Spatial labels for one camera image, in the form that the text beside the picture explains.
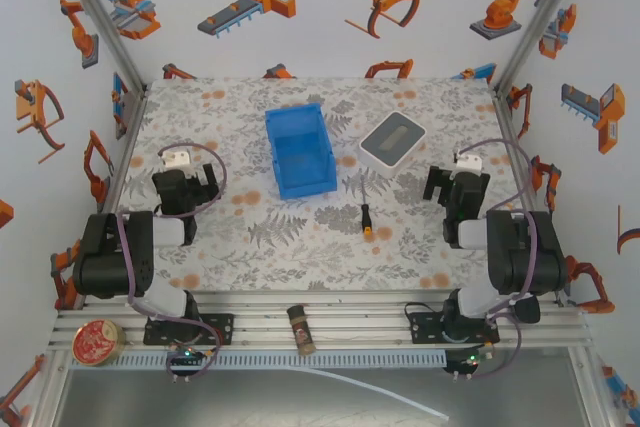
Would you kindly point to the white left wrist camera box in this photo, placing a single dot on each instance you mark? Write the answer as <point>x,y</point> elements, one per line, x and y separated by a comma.
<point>175,158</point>

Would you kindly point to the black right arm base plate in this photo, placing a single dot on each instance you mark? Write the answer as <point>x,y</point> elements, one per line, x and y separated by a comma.
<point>422,329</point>

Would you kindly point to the aluminium rail table frame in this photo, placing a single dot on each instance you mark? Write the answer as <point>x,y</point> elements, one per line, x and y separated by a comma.
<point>350,319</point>

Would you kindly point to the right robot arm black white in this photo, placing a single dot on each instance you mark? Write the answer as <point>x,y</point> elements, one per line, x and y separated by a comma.
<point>525,257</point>

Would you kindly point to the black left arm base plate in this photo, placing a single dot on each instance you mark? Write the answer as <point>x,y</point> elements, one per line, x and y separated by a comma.
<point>222,329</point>

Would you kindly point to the round red gold tin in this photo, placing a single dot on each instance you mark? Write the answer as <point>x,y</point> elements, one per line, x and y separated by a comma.
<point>95,343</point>

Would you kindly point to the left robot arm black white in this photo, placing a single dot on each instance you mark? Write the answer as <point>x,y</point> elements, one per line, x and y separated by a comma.
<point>107,267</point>

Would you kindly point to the white box grey top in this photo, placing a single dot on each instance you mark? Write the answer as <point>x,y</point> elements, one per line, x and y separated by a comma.
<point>392,144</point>

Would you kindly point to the brown spice jar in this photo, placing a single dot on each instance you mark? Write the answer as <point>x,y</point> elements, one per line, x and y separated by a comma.
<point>301,329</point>

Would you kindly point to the white thin plastic tube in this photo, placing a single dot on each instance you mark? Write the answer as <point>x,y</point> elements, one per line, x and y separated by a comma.
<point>380,389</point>

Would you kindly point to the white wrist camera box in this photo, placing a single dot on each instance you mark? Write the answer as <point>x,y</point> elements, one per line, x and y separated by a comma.
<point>175,158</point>
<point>467,162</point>

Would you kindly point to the floral patterned table mat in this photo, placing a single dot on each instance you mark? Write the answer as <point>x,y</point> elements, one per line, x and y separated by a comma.
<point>310,257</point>

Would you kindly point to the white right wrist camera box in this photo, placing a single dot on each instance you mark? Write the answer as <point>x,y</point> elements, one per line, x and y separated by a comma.
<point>467,162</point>

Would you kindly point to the aluminium frame post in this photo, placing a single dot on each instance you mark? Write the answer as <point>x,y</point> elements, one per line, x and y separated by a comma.
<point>107,27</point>
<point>537,27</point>

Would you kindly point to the blue plastic bin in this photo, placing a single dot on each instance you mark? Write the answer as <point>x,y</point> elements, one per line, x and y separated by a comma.
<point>299,152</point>

